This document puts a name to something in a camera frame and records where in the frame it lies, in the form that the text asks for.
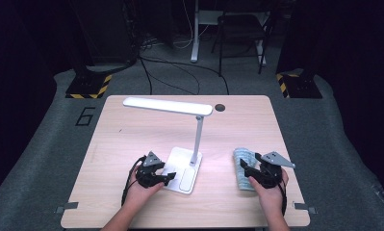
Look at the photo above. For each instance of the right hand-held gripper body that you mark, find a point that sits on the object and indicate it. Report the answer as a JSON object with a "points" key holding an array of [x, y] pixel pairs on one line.
{"points": [[269, 174]]}

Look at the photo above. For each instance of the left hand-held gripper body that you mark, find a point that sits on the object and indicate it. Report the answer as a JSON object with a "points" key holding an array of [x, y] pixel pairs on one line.
{"points": [[149, 174]]}

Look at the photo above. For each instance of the light blue cleaning cloth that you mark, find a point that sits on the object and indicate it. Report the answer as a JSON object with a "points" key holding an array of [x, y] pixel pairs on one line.
{"points": [[244, 154]]}

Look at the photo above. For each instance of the white desk lamp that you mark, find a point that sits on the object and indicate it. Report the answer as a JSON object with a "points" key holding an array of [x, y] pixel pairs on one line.
{"points": [[167, 106]]}

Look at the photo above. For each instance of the person's left hand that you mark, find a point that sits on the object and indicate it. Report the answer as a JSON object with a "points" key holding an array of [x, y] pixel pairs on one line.
{"points": [[136, 194]]}

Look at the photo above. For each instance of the person's right hand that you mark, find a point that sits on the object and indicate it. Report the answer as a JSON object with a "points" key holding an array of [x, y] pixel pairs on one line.
{"points": [[273, 199]]}

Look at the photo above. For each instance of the black yellow striped stand base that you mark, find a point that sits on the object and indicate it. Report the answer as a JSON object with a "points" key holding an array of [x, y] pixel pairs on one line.
{"points": [[303, 86], [87, 86]]}

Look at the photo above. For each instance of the black chair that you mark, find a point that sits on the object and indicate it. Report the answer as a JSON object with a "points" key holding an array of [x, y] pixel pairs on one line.
{"points": [[241, 27]]}

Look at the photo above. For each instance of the dark cabinet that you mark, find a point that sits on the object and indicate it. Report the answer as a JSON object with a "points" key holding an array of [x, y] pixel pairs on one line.
{"points": [[106, 32]]}

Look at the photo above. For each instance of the grey metal table bracket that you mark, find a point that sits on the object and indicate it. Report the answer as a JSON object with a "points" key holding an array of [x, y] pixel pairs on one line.
{"points": [[67, 206], [303, 207]]}

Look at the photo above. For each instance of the white desk frame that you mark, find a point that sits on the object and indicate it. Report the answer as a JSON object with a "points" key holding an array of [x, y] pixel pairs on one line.
{"points": [[194, 38]]}

